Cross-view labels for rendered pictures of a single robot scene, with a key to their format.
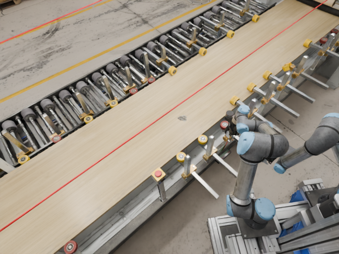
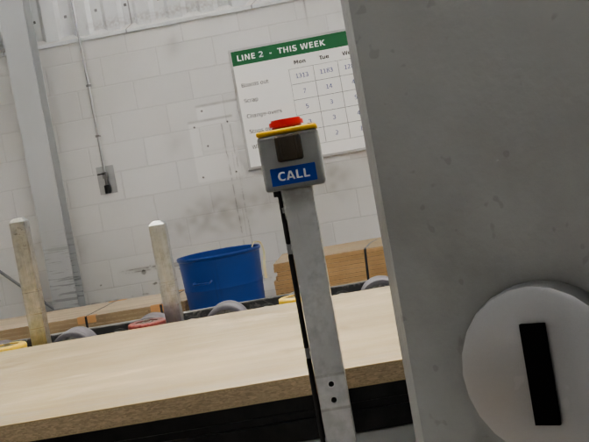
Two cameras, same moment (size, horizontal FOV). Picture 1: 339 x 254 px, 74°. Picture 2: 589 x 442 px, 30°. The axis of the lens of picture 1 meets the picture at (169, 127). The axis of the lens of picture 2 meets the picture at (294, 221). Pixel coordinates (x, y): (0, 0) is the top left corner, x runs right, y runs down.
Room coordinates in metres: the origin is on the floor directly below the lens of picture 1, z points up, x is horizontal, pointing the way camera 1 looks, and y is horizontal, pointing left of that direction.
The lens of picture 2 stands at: (-0.43, -0.73, 1.18)
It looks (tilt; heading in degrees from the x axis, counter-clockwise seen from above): 3 degrees down; 40
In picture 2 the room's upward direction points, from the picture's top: 10 degrees counter-clockwise
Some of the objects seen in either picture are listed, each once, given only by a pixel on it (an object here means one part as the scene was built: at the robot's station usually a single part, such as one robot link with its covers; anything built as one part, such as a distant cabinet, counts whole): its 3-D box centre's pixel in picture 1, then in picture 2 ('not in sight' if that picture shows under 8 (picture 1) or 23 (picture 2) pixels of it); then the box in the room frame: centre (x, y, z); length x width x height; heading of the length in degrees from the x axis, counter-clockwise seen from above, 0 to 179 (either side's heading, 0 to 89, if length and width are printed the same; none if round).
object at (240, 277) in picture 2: not in sight; (229, 302); (4.65, 4.21, 0.36); 0.59 x 0.57 x 0.73; 34
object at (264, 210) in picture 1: (261, 210); not in sight; (0.30, -0.49, 1.21); 0.13 x 0.12 x 0.14; 77
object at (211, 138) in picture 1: (208, 151); not in sight; (0.87, -0.31, 0.87); 0.04 x 0.04 x 0.48; 37
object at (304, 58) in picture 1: (295, 75); not in sight; (1.63, -1.31, 0.93); 0.04 x 0.04 x 0.48; 37
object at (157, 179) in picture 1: (158, 176); (292, 160); (0.56, 0.09, 1.18); 0.07 x 0.07 x 0.08; 37
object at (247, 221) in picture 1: (257, 215); not in sight; (0.30, -0.50, 1.09); 0.15 x 0.15 x 0.10
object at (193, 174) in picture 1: (197, 178); not in sight; (0.67, -0.20, 0.80); 0.44 x 0.03 x 0.04; 37
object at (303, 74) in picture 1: (309, 78); not in sight; (1.55, -1.41, 0.95); 0.37 x 0.03 x 0.03; 37
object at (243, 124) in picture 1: (244, 125); not in sight; (0.81, -0.50, 1.32); 0.11 x 0.11 x 0.08; 77
